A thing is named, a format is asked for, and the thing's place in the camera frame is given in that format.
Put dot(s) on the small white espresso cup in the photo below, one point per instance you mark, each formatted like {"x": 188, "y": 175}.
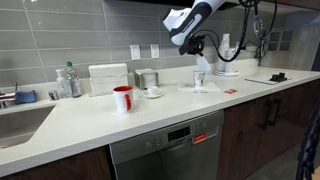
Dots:
{"x": 153, "y": 90}

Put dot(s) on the stainless steel dishwasher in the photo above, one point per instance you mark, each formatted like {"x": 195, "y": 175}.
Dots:
{"x": 166, "y": 150}

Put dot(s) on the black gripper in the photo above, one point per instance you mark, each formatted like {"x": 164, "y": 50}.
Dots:
{"x": 191, "y": 45}

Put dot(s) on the clear bottle green cap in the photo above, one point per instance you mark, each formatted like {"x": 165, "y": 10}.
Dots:
{"x": 75, "y": 83}

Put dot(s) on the white wall switch plate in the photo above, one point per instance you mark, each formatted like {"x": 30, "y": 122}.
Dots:
{"x": 135, "y": 52}

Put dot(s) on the small metal can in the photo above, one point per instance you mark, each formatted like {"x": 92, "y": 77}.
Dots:
{"x": 53, "y": 95}

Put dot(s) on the black object on mat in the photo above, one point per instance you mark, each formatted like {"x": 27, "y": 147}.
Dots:
{"x": 278, "y": 77}

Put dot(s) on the dark sink cabinet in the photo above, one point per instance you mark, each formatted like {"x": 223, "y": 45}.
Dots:
{"x": 66, "y": 166}

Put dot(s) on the metal napkin dispenser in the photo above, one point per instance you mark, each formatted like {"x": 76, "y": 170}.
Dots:
{"x": 146, "y": 79}

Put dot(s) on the stack of white paper towels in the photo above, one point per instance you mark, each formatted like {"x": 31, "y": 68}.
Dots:
{"x": 108, "y": 78}

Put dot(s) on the countertop sink basin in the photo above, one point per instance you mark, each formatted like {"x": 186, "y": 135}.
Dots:
{"x": 20, "y": 126}

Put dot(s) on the red packet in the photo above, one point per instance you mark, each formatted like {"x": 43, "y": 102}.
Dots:
{"x": 230, "y": 91}

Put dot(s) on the blue sponge cloth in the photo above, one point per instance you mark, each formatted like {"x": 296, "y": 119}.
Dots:
{"x": 26, "y": 96}

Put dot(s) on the chrome faucet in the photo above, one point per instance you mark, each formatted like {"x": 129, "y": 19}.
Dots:
{"x": 6, "y": 96}

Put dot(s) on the printed paper cup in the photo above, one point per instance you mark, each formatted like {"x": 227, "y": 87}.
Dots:
{"x": 199, "y": 80}

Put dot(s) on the white wall outlet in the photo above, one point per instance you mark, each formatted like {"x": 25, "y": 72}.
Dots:
{"x": 154, "y": 51}

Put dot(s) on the clear soap dispenser bottle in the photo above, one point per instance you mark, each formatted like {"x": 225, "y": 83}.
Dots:
{"x": 61, "y": 85}

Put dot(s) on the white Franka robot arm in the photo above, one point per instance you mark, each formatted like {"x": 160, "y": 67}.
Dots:
{"x": 190, "y": 20}

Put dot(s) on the dark wood cabinet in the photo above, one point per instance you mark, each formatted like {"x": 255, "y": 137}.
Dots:
{"x": 246, "y": 140}

